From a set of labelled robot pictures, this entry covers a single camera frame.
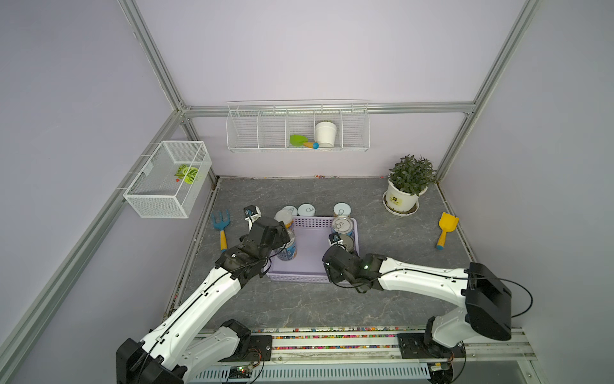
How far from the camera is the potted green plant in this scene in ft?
3.15

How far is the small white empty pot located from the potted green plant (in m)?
0.32

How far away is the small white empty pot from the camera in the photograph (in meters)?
0.93
